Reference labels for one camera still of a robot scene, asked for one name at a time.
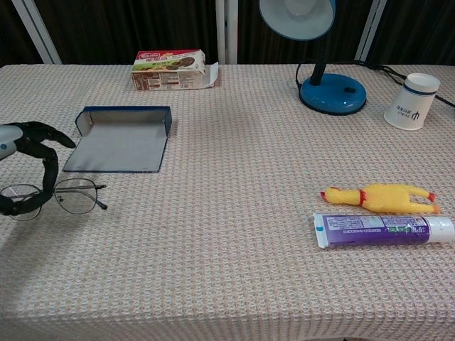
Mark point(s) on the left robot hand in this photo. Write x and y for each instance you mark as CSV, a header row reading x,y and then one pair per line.
x,y
35,140

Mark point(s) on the thin metal eyeglasses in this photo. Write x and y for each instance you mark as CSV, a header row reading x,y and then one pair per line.
x,y
76,197

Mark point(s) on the blue glasses case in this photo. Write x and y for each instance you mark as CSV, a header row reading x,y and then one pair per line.
x,y
121,149

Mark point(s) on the black pleated curtain panel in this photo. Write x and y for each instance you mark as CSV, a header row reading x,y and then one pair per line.
x,y
124,25
419,32
249,39
10,35

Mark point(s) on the cookie box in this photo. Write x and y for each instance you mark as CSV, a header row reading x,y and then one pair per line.
x,y
167,72

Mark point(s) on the beige woven tablecloth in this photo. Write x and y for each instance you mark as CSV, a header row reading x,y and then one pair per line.
x,y
227,220

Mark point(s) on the blue desk lamp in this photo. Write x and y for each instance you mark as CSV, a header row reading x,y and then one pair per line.
x,y
330,96

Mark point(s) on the purple toothpaste tube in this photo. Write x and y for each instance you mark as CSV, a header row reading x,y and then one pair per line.
x,y
373,231

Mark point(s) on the yellow rubber chicken toy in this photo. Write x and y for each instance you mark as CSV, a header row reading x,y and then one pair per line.
x,y
384,199

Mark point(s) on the white paper cup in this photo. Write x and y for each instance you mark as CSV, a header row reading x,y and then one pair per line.
x,y
409,106

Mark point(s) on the white partition frame post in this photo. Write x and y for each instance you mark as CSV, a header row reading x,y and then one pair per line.
x,y
37,32
369,32
227,32

